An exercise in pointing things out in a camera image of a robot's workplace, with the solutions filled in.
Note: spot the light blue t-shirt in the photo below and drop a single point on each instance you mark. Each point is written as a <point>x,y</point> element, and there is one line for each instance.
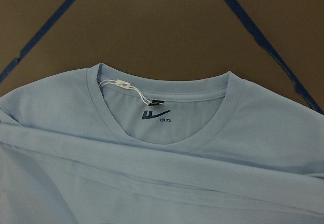
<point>216,150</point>

